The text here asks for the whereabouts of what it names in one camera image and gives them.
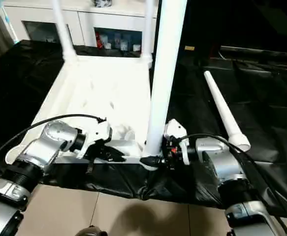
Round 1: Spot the white plastic table leg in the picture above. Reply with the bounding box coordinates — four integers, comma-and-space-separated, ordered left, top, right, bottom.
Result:
50, 0, 79, 62
203, 70, 252, 151
141, 0, 189, 160
140, 0, 157, 65

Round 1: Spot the white glass door cabinet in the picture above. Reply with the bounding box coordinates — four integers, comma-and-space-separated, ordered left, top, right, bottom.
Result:
2, 0, 159, 59

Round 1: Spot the black glossy mat cloth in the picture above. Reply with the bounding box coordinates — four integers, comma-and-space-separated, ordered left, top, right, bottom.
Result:
0, 39, 287, 214

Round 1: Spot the grey rounded object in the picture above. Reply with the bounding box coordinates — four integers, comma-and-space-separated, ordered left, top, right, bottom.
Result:
78, 225, 108, 236

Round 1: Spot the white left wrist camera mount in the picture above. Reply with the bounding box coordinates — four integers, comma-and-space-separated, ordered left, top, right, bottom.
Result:
78, 117, 113, 160

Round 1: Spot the dark patterned bundle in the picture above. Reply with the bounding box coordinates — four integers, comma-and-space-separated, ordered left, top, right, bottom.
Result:
93, 0, 113, 7

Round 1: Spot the white plastic table top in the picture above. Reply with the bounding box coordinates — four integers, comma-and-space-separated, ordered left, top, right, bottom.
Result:
4, 54, 164, 172

